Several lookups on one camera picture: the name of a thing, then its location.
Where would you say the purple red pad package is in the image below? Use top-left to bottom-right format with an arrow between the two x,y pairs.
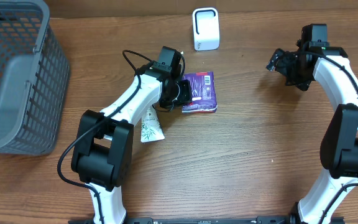
182,71 -> 218,114

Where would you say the white tube item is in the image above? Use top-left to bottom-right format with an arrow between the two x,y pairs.
140,107 -> 165,143

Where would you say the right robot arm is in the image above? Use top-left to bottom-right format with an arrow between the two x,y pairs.
266,24 -> 358,224

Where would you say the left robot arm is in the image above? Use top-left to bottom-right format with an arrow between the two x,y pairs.
70,46 -> 191,223

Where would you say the white barcode scanner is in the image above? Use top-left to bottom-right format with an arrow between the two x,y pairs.
192,7 -> 220,51

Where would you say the dark grey plastic basket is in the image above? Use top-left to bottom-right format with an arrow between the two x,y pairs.
0,0 -> 70,156

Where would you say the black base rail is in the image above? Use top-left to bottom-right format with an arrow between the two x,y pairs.
68,215 -> 346,224

